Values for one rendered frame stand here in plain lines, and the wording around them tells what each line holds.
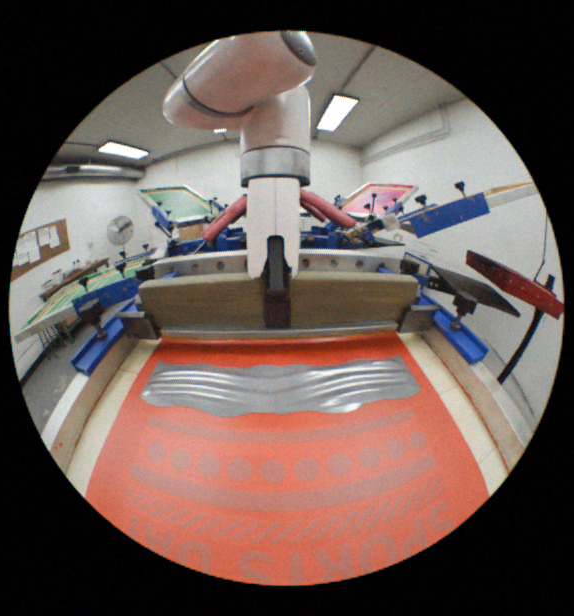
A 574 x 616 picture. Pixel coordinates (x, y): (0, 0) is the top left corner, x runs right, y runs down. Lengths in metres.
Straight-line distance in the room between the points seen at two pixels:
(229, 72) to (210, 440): 0.29
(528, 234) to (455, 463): 1.98
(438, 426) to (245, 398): 0.22
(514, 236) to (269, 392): 2.14
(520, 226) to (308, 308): 2.07
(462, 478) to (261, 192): 0.34
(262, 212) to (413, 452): 0.27
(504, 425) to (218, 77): 0.41
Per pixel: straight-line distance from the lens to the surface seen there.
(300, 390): 0.21
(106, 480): 0.26
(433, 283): 0.96
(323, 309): 0.23
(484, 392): 0.29
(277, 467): 0.18
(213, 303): 0.24
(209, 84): 0.16
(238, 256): 0.44
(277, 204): 0.16
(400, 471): 0.21
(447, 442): 0.25
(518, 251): 2.10
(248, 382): 0.22
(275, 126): 0.19
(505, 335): 2.13
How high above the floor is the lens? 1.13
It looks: 30 degrees down
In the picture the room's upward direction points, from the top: straight up
